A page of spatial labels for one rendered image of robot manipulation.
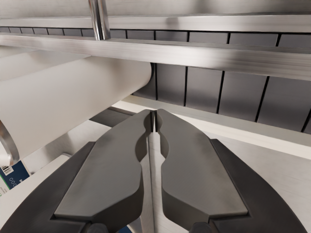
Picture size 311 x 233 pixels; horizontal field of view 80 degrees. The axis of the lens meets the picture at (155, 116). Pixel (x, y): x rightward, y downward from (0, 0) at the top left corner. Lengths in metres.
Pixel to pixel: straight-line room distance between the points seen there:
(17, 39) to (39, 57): 0.02
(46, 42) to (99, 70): 0.06
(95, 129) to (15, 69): 0.18
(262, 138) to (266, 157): 0.12
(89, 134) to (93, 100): 0.23
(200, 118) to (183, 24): 0.09
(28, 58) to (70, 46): 0.08
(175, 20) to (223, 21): 0.05
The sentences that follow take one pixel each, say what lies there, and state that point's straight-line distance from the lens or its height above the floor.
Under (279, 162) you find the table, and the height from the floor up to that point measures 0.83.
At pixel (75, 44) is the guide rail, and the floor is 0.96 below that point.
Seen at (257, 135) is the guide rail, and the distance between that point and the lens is 0.18.
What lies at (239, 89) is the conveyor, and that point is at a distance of 0.20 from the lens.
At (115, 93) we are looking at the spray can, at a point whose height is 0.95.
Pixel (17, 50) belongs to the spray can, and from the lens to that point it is 0.31.
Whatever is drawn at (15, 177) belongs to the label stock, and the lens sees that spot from 0.69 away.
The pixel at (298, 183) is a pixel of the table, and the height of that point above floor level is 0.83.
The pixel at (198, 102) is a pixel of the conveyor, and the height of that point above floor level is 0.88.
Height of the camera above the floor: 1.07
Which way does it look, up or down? 47 degrees down
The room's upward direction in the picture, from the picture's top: 132 degrees counter-clockwise
